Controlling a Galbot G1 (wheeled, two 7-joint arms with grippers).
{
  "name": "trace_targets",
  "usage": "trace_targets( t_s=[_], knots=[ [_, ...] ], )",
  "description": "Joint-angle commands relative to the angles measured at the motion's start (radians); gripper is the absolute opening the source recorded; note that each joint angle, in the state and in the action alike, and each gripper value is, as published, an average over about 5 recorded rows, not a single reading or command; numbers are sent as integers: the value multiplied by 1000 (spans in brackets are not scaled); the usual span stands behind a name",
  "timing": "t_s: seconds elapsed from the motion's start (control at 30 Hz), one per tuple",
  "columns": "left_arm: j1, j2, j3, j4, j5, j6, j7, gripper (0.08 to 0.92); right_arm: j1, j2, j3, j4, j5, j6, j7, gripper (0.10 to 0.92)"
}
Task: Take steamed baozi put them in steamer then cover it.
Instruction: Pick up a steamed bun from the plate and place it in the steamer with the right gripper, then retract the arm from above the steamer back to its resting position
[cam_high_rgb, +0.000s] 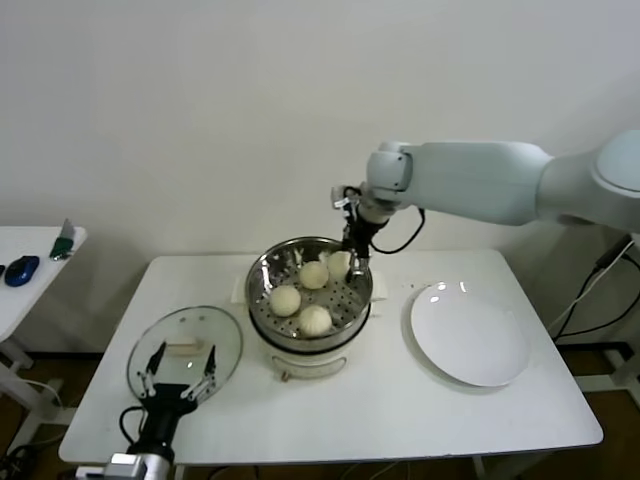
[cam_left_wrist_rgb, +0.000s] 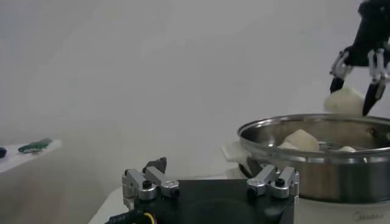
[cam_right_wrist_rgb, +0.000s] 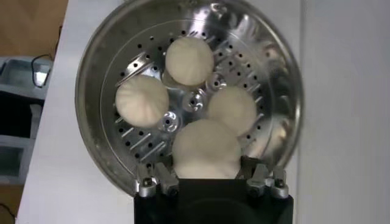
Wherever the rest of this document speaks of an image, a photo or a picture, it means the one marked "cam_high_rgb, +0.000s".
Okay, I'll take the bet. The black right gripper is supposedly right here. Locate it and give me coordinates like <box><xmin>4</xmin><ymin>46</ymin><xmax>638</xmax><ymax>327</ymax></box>
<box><xmin>341</xmin><ymin>215</ymin><xmax>384</xmax><ymax>282</ymax></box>

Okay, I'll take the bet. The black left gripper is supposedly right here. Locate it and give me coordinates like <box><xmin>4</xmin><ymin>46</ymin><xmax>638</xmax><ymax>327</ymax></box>
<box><xmin>130</xmin><ymin>341</ymin><xmax>218</xmax><ymax>454</ymax></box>

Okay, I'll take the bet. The white steamed baozi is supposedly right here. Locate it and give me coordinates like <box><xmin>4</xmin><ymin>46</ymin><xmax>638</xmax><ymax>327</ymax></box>
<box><xmin>269</xmin><ymin>285</ymin><xmax>302</xmax><ymax>317</ymax></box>
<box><xmin>327</xmin><ymin>251</ymin><xmax>353</xmax><ymax>279</ymax></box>
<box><xmin>298</xmin><ymin>260</ymin><xmax>330</xmax><ymax>290</ymax></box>
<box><xmin>298</xmin><ymin>305</ymin><xmax>333</xmax><ymax>337</ymax></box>

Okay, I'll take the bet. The round glass pot lid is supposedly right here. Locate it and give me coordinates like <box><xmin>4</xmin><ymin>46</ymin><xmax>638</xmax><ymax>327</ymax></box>
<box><xmin>126</xmin><ymin>305</ymin><xmax>245</xmax><ymax>412</ymax></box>

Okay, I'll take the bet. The perforated steel steamer basket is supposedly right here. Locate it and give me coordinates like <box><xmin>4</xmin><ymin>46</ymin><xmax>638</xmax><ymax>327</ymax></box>
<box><xmin>230</xmin><ymin>237</ymin><xmax>390</xmax><ymax>351</ymax></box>

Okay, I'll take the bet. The large white plate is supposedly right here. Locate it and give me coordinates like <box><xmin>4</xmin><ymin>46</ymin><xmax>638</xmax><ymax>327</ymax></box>
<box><xmin>402</xmin><ymin>282</ymin><xmax>532</xmax><ymax>389</ymax></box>

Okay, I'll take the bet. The white side table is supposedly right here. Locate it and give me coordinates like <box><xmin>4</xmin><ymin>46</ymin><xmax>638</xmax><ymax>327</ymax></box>
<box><xmin>0</xmin><ymin>226</ymin><xmax>90</xmax><ymax>416</ymax></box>

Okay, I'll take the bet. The blue computer mouse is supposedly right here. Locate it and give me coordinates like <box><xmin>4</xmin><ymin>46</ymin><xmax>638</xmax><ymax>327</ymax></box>
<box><xmin>5</xmin><ymin>255</ymin><xmax>41</xmax><ymax>288</ymax></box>

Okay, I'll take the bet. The black power adapter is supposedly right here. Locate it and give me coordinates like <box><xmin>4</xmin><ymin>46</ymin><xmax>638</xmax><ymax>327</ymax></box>
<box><xmin>597</xmin><ymin>232</ymin><xmax>635</xmax><ymax>271</ymax></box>

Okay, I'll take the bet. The white shelf stand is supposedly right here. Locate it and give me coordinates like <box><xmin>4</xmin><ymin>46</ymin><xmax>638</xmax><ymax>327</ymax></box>
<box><xmin>574</xmin><ymin>227</ymin><xmax>640</xmax><ymax>401</ymax></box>

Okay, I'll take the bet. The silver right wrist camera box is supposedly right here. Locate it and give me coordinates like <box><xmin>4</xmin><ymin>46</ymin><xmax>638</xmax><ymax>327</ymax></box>
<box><xmin>329</xmin><ymin>184</ymin><xmax>362</xmax><ymax>210</ymax></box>

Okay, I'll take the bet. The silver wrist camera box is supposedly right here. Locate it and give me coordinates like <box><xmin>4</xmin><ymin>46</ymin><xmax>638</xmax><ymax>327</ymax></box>
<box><xmin>105</xmin><ymin>452</ymin><xmax>147</xmax><ymax>479</ymax></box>
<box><xmin>329</xmin><ymin>184</ymin><xmax>362</xmax><ymax>210</ymax></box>

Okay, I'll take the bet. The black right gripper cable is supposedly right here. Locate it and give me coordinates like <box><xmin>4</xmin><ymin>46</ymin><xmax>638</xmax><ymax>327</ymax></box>
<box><xmin>368</xmin><ymin>207</ymin><xmax>427</xmax><ymax>255</ymax></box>

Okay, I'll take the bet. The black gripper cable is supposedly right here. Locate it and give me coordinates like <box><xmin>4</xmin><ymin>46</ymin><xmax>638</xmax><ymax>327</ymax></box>
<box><xmin>368</xmin><ymin>207</ymin><xmax>427</xmax><ymax>255</ymax></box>
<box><xmin>119</xmin><ymin>405</ymin><xmax>151</xmax><ymax>446</ymax></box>

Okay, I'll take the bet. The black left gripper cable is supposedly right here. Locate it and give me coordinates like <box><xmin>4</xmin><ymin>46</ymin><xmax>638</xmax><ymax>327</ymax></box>
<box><xmin>119</xmin><ymin>405</ymin><xmax>151</xmax><ymax>446</ymax></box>

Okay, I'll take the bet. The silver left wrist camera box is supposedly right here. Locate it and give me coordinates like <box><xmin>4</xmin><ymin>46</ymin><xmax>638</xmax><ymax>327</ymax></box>
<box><xmin>105</xmin><ymin>452</ymin><xmax>147</xmax><ymax>479</ymax></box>

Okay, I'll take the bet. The green handled scraper tool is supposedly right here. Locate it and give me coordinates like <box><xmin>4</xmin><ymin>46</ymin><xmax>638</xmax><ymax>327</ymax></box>
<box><xmin>51</xmin><ymin>218</ymin><xmax>77</xmax><ymax>263</ymax></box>

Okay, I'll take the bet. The black power cable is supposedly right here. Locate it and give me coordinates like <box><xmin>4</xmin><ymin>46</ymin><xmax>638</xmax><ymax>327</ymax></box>
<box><xmin>553</xmin><ymin>267</ymin><xmax>640</xmax><ymax>341</ymax></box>

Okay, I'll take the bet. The white power cable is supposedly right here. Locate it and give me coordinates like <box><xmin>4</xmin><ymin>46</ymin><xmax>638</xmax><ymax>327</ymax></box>
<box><xmin>548</xmin><ymin>247</ymin><xmax>640</xmax><ymax>331</ymax></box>

